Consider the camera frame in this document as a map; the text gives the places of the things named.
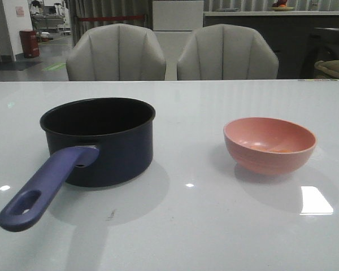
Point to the right grey upholstered chair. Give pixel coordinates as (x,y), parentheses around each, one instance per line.
(227,52)

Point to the orange ham slices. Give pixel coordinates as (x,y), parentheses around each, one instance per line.
(265,149)

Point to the fruit plate on counter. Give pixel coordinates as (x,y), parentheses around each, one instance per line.
(281,5)

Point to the left grey upholstered chair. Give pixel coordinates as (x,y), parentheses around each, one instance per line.
(118,52)

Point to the white drawer cabinet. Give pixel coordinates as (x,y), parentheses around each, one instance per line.
(173,21)

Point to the dark glossy side table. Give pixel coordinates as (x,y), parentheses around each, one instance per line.
(327,45)

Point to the red bin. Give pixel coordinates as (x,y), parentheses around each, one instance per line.
(29,43)

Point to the dark sideboard counter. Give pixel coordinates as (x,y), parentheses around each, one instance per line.
(294,36)

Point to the pink plastic bowl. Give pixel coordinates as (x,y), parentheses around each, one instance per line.
(242,133)

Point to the grey upholstered chair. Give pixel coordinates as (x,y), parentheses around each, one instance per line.
(227,52)
(118,52)

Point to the dark blue saucepan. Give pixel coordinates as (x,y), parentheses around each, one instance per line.
(95,142)

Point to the metal rack in background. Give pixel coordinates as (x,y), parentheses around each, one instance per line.
(50,16)

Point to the red barrier belt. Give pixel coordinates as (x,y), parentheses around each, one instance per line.
(113,18)

